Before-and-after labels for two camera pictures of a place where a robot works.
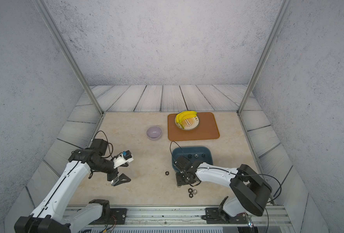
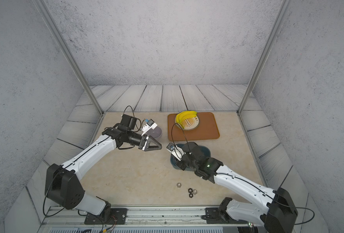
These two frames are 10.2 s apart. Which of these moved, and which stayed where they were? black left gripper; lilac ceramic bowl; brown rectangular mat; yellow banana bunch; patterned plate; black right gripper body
Moved: black left gripper; black right gripper body
Stayed: brown rectangular mat; yellow banana bunch; lilac ceramic bowl; patterned plate
